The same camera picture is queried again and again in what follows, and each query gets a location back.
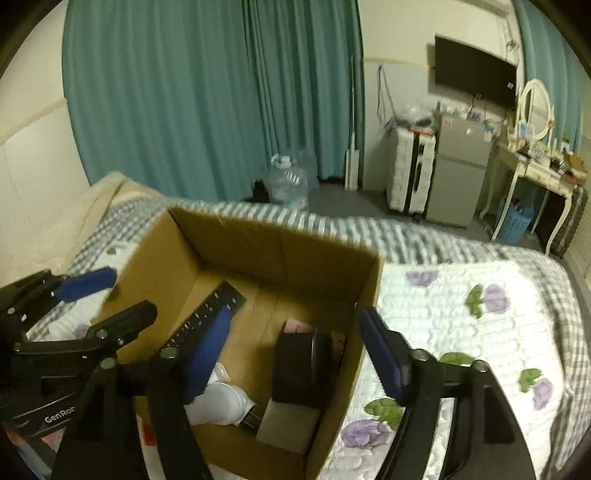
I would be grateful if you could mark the grey small fridge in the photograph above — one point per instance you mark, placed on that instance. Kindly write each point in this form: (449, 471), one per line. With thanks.
(463, 151)

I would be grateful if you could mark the brown cardboard box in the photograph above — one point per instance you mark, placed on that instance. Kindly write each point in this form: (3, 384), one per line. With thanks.
(283, 273)

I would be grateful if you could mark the white oval mirror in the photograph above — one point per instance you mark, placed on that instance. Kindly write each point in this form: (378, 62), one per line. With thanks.
(535, 112)

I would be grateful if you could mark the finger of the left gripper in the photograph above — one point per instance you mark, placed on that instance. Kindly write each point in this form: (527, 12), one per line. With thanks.
(44, 287)
(108, 335)

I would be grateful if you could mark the black remote control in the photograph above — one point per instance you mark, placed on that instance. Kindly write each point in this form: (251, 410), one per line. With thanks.
(223, 297)

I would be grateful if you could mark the beige pillow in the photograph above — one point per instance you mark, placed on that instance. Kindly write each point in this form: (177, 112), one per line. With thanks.
(56, 246)

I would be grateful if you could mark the red cap white bottle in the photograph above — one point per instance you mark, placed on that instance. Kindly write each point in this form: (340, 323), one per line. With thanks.
(146, 434)

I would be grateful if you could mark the black wall television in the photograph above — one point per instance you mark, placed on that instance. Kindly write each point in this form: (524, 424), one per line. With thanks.
(475, 72)

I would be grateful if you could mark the floral white quilt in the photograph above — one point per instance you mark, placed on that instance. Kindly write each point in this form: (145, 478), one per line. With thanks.
(460, 299)

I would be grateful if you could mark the green curtain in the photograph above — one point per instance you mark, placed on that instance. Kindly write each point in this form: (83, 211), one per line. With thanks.
(194, 98)
(549, 58)

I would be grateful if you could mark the blue plastic basket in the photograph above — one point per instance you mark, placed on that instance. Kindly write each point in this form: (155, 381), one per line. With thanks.
(516, 222)

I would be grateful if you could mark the green right curtain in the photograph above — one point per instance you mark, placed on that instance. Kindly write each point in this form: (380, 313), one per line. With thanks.
(549, 58)

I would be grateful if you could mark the pink phone case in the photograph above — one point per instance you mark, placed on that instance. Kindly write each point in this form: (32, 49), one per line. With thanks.
(338, 340)

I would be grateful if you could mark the white plastic cup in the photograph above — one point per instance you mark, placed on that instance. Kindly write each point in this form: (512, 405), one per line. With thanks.
(222, 403)

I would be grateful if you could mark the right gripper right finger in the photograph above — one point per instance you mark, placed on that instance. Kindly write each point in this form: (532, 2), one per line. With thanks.
(485, 440)

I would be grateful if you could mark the white suitcase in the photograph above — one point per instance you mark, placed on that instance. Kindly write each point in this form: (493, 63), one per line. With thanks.
(410, 171)

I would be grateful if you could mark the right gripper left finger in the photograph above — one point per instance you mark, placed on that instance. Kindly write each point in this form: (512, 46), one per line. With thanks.
(102, 440)

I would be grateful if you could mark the white vanity table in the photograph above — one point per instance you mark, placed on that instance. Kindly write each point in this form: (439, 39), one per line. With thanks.
(558, 202)

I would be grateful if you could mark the clear water jug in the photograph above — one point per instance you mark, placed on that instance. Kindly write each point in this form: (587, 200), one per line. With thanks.
(287, 183)

